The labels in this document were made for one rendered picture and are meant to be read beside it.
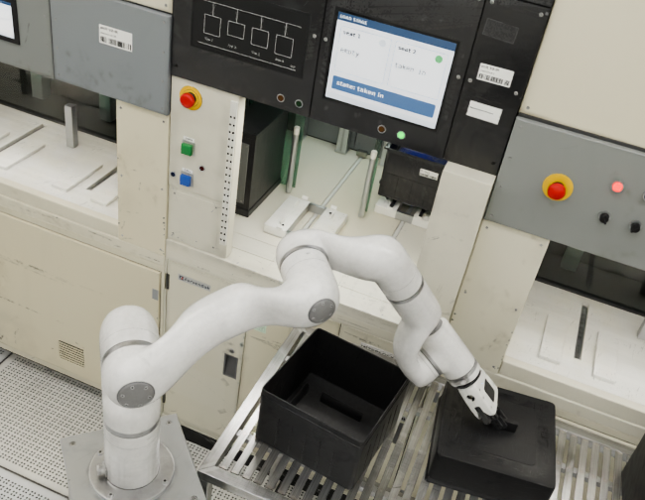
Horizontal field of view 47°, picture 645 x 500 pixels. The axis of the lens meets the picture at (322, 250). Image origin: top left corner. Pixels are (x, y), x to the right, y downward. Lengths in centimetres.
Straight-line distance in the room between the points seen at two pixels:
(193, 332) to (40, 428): 154
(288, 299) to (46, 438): 166
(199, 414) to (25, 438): 63
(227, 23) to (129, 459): 104
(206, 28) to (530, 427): 128
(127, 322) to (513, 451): 96
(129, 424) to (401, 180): 128
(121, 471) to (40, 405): 131
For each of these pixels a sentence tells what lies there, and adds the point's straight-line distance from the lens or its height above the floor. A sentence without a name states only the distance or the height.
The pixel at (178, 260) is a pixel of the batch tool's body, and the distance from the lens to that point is 234.
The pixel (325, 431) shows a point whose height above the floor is 91.
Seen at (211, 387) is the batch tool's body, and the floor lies 32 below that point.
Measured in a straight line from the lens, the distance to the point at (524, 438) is 196.
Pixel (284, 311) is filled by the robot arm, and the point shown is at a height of 130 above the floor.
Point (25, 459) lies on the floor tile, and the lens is 287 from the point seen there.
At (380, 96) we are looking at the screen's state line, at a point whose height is 151.
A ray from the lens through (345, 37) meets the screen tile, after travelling 180.
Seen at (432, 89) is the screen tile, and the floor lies 156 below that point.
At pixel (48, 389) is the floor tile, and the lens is 308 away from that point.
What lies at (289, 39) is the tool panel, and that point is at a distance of 186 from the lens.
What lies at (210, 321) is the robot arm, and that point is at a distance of 148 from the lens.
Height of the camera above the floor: 223
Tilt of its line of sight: 35 degrees down
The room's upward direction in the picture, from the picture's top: 10 degrees clockwise
